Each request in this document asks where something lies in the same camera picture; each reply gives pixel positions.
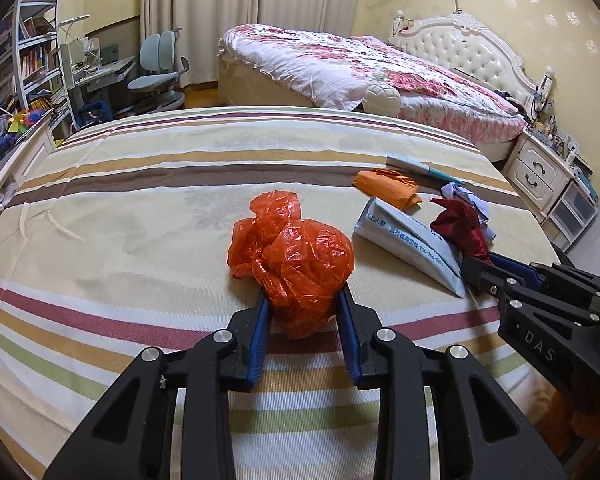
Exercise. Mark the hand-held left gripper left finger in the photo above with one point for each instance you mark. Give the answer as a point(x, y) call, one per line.
point(257, 345)

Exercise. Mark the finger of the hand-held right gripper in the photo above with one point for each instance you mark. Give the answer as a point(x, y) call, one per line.
point(515, 266)
point(487, 280)

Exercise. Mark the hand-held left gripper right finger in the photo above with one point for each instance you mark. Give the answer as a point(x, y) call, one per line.
point(352, 345)

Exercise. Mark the dark red cloth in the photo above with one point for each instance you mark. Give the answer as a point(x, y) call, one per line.
point(460, 227)

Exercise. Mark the pale lavender cloth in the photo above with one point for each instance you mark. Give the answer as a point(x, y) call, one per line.
point(472, 200)

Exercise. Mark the white paper packet blue print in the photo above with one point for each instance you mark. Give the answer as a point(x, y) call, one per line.
point(405, 237)

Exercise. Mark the orange-red plastic bag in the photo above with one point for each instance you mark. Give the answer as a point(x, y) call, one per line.
point(300, 260)

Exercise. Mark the teal marker pen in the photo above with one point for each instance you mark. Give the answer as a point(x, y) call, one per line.
point(415, 166)

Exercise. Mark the orange bag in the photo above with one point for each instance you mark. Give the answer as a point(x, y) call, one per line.
point(387, 186)

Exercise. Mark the clear plastic drawer unit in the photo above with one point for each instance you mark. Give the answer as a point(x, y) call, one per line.
point(572, 215)

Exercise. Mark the person's orange clothing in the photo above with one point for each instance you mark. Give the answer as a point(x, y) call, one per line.
point(562, 420)

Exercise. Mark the white nightstand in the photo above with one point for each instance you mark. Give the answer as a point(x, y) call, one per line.
point(537, 175)

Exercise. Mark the stack of books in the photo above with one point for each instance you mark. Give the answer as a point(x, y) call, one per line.
point(587, 180)

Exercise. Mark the nightstand clutter items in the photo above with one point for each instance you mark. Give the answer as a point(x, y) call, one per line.
point(555, 135)

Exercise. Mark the dark clothing pile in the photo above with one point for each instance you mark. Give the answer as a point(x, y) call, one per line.
point(507, 99)

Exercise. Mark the striped beige cloth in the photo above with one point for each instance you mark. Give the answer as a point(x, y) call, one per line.
point(155, 200)

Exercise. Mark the white ball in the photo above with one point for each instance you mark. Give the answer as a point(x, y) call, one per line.
point(381, 101)

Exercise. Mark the white tufted bed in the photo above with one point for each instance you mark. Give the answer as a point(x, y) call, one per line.
point(480, 52)

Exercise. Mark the pink floral bedspread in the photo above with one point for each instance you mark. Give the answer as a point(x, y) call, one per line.
point(360, 67)

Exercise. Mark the blue stool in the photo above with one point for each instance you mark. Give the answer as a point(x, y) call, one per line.
point(90, 114)

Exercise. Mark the grey-blue desk chair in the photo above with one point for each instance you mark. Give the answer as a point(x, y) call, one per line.
point(157, 75)

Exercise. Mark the grey study desk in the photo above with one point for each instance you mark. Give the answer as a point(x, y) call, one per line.
point(102, 72)

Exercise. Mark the colourful toy pile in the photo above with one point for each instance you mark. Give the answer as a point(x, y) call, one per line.
point(15, 127)

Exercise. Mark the white desk lamp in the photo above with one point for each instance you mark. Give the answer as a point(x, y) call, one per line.
point(72, 22)

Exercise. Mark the white bookshelf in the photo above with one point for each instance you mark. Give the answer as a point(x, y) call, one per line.
point(25, 45)

